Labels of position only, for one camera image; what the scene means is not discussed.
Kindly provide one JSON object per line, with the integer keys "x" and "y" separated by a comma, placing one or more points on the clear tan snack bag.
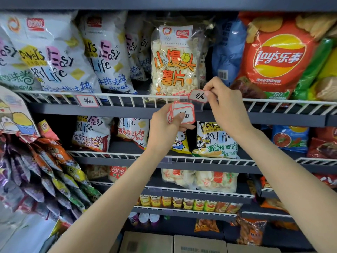
{"x": 96, "y": 171}

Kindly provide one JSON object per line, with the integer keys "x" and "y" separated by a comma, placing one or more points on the brown cardboard box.
{"x": 252, "y": 249}
{"x": 200, "y": 246}
{"x": 147, "y": 243}

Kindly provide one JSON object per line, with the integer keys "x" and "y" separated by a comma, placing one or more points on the yellow cat-print snack bag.
{"x": 180, "y": 143}

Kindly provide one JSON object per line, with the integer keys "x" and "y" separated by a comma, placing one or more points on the row of colourful snack packets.
{"x": 39, "y": 168}

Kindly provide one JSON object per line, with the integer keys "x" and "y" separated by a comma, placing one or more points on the red yellow printed snack bag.
{"x": 265, "y": 183}

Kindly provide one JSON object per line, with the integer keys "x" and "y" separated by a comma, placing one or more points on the yellow red-logo chip bag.
{"x": 326, "y": 84}

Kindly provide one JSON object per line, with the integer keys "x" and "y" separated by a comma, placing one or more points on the person's right hand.
{"x": 231, "y": 113}

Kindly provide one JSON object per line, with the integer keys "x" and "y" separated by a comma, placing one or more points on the dark red chip bag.
{"x": 323, "y": 144}

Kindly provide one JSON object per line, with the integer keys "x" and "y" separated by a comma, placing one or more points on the person's left hand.
{"x": 160, "y": 134}

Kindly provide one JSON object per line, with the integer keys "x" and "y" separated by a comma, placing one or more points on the person's right forearm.
{"x": 289, "y": 194}

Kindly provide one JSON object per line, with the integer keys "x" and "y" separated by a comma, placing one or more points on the clear plastic label holder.
{"x": 100, "y": 105}
{"x": 166, "y": 159}
{"x": 199, "y": 106}

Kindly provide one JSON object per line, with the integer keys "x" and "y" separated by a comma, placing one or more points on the dark blue snack bag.
{"x": 229, "y": 50}

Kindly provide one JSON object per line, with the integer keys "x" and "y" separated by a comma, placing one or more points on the stack of red-bordered price tags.
{"x": 188, "y": 108}

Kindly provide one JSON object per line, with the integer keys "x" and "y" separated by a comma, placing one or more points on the red white-print snack bag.
{"x": 326, "y": 180}

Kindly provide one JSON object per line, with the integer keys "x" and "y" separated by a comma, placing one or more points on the plain green chip bag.
{"x": 310, "y": 73}

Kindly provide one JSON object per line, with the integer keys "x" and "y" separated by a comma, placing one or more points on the blue tomato chip bag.
{"x": 289, "y": 139}

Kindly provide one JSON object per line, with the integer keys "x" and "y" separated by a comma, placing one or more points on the person's left forearm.
{"x": 105, "y": 208}

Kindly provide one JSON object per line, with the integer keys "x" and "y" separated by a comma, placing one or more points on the clear orange-print chip bag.
{"x": 173, "y": 65}

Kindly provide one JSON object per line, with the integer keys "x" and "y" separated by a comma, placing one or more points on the small orange clear snack bag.
{"x": 273, "y": 205}

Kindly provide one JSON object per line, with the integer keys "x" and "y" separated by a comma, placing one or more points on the cartoon cutout sign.
{"x": 15, "y": 121}

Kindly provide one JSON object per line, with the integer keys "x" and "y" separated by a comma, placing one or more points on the red yellow-logo chip bag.
{"x": 276, "y": 57}

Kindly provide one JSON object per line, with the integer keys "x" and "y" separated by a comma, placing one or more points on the dark grey metal shelf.
{"x": 263, "y": 119}

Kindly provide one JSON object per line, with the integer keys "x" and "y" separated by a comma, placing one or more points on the white printed snack bag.
{"x": 131, "y": 131}
{"x": 60, "y": 63}
{"x": 133, "y": 50}
{"x": 89, "y": 134}
{"x": 10, "y": 76}
{"x": 105, "y": 57}
{"x": 147, "y": 52}
{"x": 213, "y": 144}

